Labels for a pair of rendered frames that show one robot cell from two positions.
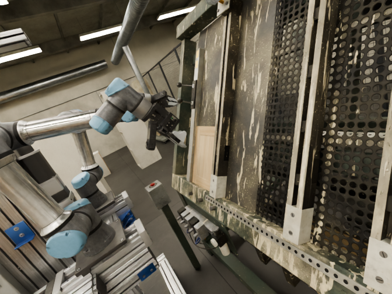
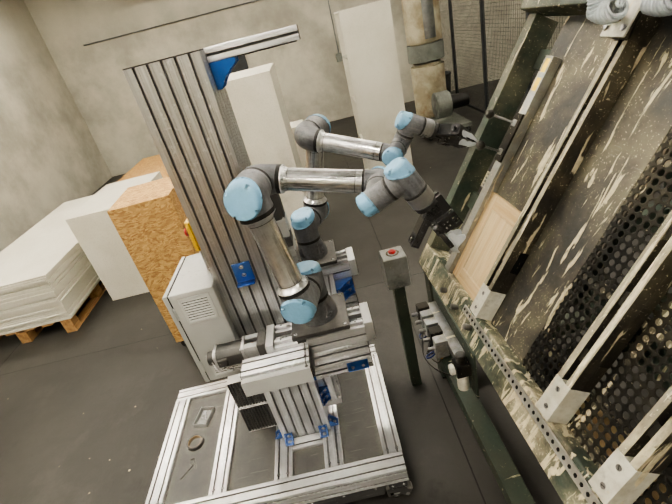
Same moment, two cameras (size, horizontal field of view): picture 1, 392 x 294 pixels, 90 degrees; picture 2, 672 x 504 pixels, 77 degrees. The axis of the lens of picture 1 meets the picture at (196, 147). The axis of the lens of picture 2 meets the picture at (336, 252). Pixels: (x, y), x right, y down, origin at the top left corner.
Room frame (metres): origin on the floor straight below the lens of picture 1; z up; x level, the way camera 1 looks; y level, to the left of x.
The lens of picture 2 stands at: (-0.38, -0.08, 2.03)
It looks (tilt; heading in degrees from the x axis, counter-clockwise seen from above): 29 degrees down; 24
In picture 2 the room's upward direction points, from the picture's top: 15 degrees counter-clockwise
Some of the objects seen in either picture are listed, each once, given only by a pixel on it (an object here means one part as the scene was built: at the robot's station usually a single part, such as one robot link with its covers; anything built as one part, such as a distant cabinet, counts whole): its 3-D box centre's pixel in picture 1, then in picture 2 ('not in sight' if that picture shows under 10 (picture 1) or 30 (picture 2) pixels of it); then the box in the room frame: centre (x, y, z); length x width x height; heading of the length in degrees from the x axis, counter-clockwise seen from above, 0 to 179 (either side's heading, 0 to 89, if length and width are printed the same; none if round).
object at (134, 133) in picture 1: (131, 128); (375, 96); (5.16, 1.33, 1.03); 0.60 x 0.58 x 2.05; 23
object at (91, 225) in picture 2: not in sight; (137, 233); (2.80, 3.60, 0.48); 1.00 x 0.64 x 0.95; 23
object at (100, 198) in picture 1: (93, 198); (310, 245); (1.26, 0.78, 1.09); 0.15 x 0.15 x 0.10
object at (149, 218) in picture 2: not in sight; (181, 264); (1.88, 2.26, 0.63); 0.50 x 0.42 x 1.25; 26
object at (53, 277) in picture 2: not in sight; (70, 254); (2.69, 4.63, 0.31); 2.46 x 1.04 x 0.63; 23
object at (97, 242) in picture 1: (94, 234); (315, 303); (0.81, 0.59, 1.09); 0.15 x 0.15 x 0.10
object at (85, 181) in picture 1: (84, 184); (304, 224); (1.27, 0.78, 1.20); 0.13 x 0.12 x 0.14; 178
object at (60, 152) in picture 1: (75, 172); (268, 163); (3.37, 2.10, 0.88); 0.90 x 0.60 x 1.75; 23
